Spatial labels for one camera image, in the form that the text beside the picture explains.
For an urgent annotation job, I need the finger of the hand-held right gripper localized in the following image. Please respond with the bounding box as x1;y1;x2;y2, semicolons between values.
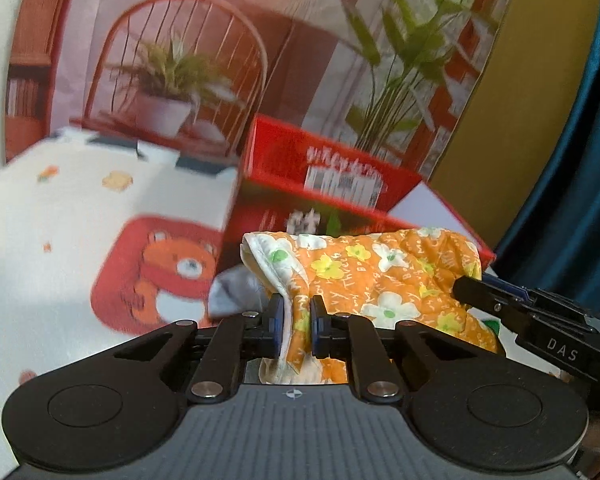
452;276;532;334
482;279;537;302

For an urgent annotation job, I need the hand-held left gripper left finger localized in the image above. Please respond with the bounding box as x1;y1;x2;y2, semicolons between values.
112;294;287;406

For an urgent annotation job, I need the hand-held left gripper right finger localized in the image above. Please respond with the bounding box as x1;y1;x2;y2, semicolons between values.
310;295;506;406

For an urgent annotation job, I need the white satin cloth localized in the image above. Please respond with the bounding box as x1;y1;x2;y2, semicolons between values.
207;266;277;323

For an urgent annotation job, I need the orange floral cloth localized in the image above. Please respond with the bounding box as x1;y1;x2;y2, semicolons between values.
241;227;502;386

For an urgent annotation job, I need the red strawberry print cardboard box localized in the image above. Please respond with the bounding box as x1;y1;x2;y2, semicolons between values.
214;114;497;286

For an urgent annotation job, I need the blue curtain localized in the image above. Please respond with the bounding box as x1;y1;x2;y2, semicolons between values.
495;0;600;321

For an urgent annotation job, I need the bear printed tablecloth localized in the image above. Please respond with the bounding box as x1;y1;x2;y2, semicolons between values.
0;127;588;480

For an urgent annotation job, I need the wall poster with chair and plants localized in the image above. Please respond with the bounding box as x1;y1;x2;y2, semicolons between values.
5;0;523;183

